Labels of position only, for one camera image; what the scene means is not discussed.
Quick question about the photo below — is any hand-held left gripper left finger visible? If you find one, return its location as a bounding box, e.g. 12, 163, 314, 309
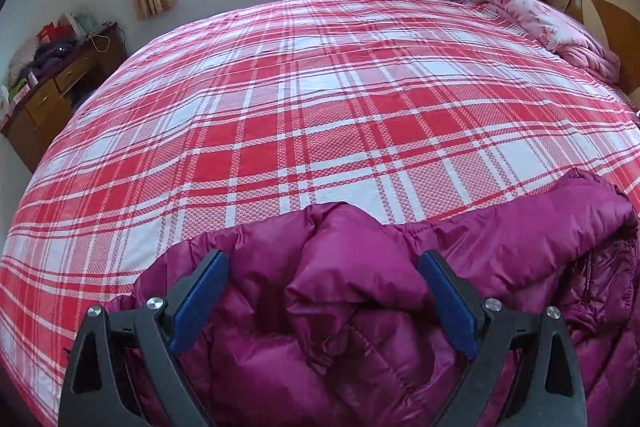
59, 248, 231, 427

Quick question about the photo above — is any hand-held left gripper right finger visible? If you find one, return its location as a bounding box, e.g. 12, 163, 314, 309
417, 249, 588, 427

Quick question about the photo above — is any purple down jacket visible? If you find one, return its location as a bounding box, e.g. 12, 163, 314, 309
105, 168, 640, 427

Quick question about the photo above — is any pile of clothes and bags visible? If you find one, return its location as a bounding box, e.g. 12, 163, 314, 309
0, 13, 101, 118

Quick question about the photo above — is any bed with red plaid sheet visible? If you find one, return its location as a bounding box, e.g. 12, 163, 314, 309
0, 0, 640, 427

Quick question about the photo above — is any wooden desk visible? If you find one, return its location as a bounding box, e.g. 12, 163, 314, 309
0, 24, 128, 172

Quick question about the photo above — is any pink folded quilt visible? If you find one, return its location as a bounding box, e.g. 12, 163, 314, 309
472, 0, 623, 82

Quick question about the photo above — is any wooden headboard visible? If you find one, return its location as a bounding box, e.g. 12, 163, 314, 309
567, 0, 640, 92

